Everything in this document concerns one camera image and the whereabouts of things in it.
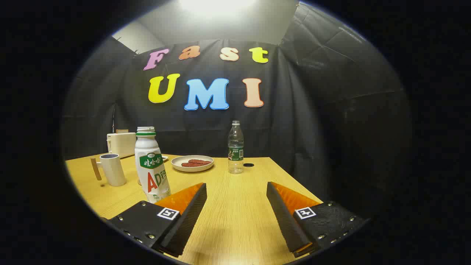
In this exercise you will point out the black backdrop cloth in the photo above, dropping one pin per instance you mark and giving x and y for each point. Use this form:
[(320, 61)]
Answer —
[(294, 121)]

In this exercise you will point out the cream toaster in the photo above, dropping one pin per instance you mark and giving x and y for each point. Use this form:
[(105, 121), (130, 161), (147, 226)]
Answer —
[(121, 144)]

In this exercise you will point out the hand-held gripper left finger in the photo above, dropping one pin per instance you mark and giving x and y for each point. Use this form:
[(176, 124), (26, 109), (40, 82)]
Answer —
[(187, 224)]

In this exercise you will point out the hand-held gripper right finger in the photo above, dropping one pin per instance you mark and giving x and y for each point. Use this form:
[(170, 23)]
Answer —
[(287, 221)]

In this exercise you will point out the red-brown meat slice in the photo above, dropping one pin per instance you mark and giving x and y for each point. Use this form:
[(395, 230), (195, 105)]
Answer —
[(200, 161), (191, 165)]

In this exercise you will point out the bread slice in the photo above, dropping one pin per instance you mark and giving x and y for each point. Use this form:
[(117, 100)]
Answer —
[(121, 131)]

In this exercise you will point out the wooden table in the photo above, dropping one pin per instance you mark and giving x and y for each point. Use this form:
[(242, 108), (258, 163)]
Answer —
[(235, 206)]

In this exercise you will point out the bright ceiling light panel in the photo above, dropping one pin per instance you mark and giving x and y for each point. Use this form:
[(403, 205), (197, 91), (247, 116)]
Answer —
[(217, 5)]

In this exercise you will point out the beige round plate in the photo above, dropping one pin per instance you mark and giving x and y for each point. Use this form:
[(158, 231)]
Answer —
[(176, 166)]

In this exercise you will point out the white juice bottle green label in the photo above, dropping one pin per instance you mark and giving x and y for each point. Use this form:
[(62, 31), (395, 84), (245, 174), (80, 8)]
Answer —
[(151, 173)]

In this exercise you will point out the clear plastic water bottle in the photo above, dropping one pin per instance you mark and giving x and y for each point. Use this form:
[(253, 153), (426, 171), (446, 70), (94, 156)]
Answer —
[(235, 147)]

